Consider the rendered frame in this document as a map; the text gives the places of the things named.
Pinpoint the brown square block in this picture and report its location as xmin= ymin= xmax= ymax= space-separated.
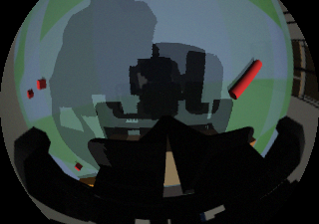
xmin=250 ymin=137 xmax=256 ymax=145

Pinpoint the tan square block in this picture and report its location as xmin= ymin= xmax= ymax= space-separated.
xmin=109 ymin=129 xmax=218 ymax=185

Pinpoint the red bar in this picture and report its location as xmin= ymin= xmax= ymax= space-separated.
xmin=228 ymin=60 xmax=262 ymax=100

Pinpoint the brown rectangular bar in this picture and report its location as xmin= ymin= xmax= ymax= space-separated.
xmin=80 ymin=176 xmax=96 ymax=187

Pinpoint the small red block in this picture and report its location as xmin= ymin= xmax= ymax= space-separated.
xmin=36 ymin=80 xmax=47 ymax=89
xmin=27 ymin=90 xmax=33 ymax=100
xmin=75 ymin=163 xmax=83 ymax=171

